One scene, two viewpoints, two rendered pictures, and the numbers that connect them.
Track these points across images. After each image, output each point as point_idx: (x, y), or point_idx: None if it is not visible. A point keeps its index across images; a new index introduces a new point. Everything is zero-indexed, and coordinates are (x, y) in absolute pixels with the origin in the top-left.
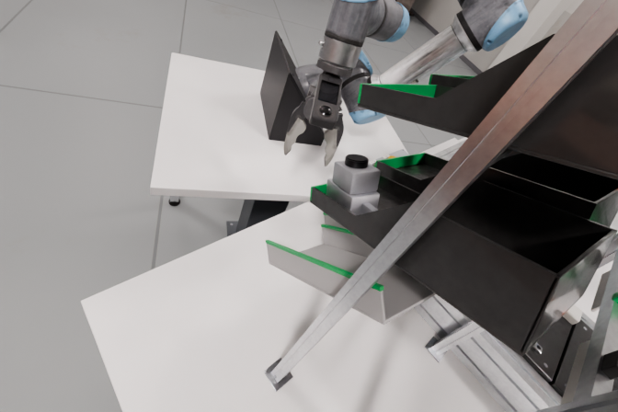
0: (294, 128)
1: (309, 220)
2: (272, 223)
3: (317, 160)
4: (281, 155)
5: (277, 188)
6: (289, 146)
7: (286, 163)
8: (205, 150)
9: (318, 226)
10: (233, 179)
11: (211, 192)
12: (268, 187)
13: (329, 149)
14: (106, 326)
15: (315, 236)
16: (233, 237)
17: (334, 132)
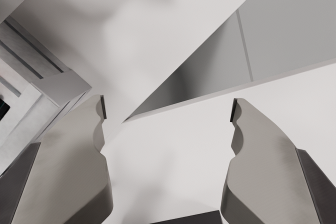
0: (286, 173)
1: (130, 69)
2: (188, 43)
3: (134, 195)
4: (193, 184)
5: (190, 117)
6: (248, 106)
7: (183, 172)
8: (315, 152)
9: (113, 61)
10: (263, 108)
11: (292, 73)
12: (205, 113)
13: (78, 126)
14: None
15: (115, 39)
16: None
17: (35, 208)
